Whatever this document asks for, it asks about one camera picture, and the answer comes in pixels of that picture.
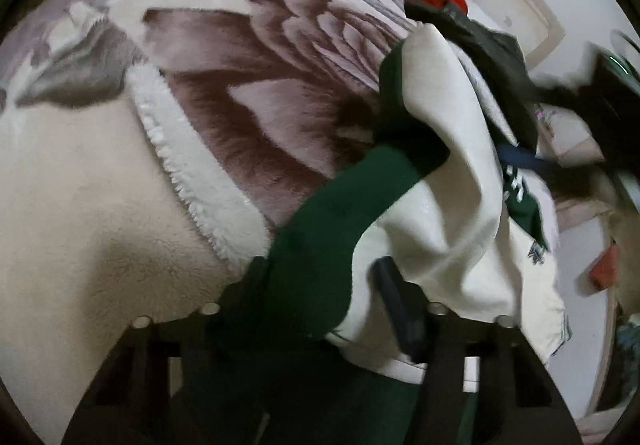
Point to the green and white sweatshirt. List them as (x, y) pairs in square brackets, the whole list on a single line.
[(310, 250)]

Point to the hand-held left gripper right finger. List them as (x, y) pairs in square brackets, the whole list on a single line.
[(400, 310)]

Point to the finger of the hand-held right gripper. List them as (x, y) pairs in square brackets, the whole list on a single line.
[(560, 97)]

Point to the black leather jacket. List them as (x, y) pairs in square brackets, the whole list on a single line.
[(480, 50)]

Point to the floral plush blanket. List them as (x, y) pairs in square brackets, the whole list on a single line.
[(150, 135)]

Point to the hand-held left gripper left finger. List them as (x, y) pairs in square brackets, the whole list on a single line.
[(239, 292)]

